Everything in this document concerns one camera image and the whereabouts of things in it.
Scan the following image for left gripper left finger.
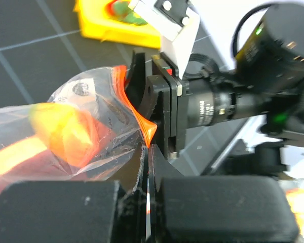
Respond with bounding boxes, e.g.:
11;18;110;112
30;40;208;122
0;144;147;242

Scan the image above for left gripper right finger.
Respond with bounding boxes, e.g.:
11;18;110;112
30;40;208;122
148;145;299;242

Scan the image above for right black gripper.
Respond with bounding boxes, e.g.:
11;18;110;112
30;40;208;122
125;50;237;158

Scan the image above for orange zipper clear bag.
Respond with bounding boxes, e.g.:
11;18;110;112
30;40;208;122
0;65;157;183

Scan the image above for toy cherry tomatoes with leaves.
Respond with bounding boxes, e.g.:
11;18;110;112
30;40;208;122
106;1;147;26

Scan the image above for red orange toy mango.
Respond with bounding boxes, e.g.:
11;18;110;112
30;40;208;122
29;103;97;168

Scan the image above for toy meat slab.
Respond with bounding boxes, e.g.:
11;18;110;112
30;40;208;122
0;135;74;203

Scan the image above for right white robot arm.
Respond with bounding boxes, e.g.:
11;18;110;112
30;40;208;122
125;2;304;176

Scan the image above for yellow plastic tray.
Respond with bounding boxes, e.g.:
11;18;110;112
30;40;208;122
73;1;161;49

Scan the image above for black grid mat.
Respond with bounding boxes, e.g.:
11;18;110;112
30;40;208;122
0;0;246;176

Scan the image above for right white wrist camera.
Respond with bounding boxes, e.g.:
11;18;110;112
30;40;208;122
129;0;200;78

